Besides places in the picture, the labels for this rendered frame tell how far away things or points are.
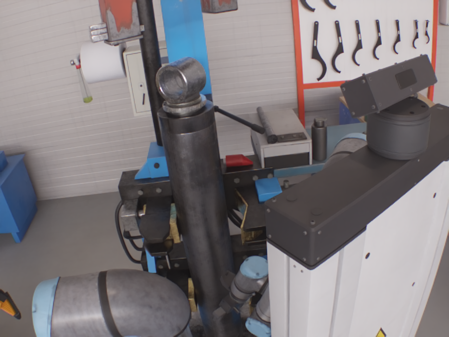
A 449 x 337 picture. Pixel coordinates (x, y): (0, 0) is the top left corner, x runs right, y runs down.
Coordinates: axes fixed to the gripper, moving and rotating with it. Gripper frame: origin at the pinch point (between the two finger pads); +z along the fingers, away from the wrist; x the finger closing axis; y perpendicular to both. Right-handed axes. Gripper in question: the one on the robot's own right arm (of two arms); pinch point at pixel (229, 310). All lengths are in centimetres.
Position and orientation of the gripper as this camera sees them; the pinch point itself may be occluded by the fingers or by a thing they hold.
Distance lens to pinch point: 160.0
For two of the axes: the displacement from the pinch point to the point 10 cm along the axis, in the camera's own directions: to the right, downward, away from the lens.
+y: 6.6, 6.1, -4.3
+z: -2.7, 7.3, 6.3
